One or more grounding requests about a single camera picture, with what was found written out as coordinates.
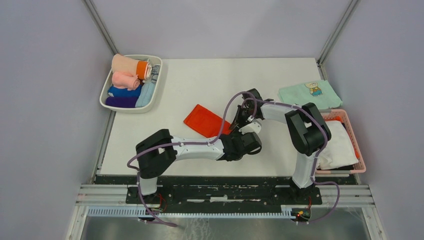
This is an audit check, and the green cartoon bear cloth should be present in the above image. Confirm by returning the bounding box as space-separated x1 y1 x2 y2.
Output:
278 80 343 110

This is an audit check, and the light blue rolled towel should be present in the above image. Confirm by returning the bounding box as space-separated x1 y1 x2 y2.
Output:
135 64 161 108

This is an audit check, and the pink panda towel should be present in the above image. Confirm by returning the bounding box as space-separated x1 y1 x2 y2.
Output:
112 71 141 91

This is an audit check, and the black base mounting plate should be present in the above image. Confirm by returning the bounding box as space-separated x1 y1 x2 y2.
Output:
93 173 360 215

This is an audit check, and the left aluminium frame post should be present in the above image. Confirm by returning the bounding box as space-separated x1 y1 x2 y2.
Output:
81 0 119 55

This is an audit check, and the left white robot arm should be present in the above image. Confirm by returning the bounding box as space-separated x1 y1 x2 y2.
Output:
135 120 262 204

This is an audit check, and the purple rolled towel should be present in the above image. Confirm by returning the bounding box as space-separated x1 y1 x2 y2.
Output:
105 96 138 108

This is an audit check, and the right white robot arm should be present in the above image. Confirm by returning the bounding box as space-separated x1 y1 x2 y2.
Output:
229 88 332 204

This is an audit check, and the peach orange rolled towel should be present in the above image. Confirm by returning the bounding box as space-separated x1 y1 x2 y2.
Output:
111 54 153 80

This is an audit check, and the front aluminium rail frame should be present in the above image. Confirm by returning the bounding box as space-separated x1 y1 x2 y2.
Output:
65 184 388 240

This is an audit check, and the white folded towel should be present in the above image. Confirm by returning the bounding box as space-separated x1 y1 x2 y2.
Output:
317 120 360 171

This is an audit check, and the aluminium corner frame post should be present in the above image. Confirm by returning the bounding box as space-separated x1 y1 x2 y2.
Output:
316 0 361 81

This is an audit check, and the pink perforated plastic basket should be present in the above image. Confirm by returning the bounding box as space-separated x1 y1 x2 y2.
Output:
315 109 366 175

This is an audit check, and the white plastic tray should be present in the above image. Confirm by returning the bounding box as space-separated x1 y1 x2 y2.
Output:
99 53 163 114

